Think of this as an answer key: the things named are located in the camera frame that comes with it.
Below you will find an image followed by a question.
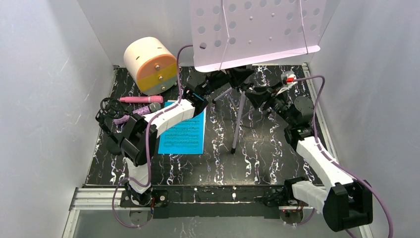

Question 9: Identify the lilac music stand tripod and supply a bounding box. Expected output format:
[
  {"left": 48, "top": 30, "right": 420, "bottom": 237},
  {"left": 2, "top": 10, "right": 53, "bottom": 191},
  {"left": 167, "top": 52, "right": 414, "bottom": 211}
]
[{"left": 188, "top": 0, "right": 327, "bottom": 155}]

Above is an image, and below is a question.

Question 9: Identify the blue sheet music page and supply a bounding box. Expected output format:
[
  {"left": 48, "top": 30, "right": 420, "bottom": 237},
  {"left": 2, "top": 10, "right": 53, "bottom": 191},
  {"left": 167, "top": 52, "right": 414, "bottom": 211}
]
[{"left": 154, "top": 100, "right": 205, "bottom": 154}]

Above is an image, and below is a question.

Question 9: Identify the pink microphone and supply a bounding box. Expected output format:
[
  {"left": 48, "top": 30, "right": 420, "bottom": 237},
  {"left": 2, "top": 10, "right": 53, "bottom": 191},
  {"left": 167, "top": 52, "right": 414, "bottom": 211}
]
[{"left": 119, "top": 95, "right": 164, "bottom": 104}]

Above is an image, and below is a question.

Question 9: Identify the silver mesh studio microphone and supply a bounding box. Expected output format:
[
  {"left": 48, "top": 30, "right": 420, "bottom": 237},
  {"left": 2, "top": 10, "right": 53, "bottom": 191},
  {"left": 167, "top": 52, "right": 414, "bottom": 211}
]
[{"left": 113, "top": 102, "right": 161, "bottom": 125}]

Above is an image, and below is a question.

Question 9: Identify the black tripod microphone stand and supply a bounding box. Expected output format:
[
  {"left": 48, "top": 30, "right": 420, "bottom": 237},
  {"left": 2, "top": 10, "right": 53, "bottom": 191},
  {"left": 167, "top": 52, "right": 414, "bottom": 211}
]
[{"left": 95, "top": 97, "right": 129, "bottom": 143}]

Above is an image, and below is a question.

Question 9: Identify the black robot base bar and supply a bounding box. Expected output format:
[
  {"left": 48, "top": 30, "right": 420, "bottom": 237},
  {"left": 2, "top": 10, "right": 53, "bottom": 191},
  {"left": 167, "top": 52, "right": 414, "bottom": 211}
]
[{"left": 119, "top": 185, "right": 304, "bottom": 223}]

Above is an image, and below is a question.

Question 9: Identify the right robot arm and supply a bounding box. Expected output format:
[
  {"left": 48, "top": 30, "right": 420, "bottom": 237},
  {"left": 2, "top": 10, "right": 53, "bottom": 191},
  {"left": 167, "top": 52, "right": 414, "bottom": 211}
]
[{"left": 245, "top": 87, "right": 373, "bottom": 232}]

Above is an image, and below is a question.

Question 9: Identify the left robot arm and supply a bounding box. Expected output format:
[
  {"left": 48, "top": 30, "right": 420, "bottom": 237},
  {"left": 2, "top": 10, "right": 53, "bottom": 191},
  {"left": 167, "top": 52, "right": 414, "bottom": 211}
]
[{"left": 117, "top": 66, "right": 254, "bottom": 205}]

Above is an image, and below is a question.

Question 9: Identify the round pastel drawer cabinet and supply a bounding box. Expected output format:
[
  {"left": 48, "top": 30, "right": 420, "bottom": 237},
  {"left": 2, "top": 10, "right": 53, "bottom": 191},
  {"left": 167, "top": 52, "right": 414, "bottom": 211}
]
[{"left": 123, "top": 37, "right": 177, "bottom": 96}]

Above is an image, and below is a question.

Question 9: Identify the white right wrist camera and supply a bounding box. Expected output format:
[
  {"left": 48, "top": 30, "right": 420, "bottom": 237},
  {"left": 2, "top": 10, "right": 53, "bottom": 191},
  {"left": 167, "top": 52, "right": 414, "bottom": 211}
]
[{"left": 276, "top": 71, "right": 297, "bottom": 96}]

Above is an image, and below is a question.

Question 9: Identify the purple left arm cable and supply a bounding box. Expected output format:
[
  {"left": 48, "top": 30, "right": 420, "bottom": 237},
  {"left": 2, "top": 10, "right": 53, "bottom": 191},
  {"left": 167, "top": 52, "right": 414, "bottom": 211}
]
[{"left": 111, "top": 44, "right": 195, "bottom": 229}]

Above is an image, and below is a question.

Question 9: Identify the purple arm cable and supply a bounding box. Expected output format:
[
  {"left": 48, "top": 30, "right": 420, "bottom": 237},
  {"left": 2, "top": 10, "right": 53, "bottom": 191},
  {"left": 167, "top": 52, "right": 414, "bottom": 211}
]
[
  {"left": 111, "top": 44, "right": 195, "bottom": 229},
  {"left": 292, "top": 74, "right": 394, "bottom": 238}
]

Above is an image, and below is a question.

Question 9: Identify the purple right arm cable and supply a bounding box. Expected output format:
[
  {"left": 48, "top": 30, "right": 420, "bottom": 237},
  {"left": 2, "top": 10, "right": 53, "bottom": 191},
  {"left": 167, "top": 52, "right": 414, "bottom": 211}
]
[{"left": 292, "top": 74, "right": 394, "bottom": 238}]

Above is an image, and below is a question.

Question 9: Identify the aluminium rail right edge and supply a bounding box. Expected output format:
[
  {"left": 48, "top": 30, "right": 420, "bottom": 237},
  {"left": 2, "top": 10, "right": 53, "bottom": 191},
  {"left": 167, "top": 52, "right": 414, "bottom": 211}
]
[{"left": 307, "top": 79, "right": 373, "bottom": 238}]

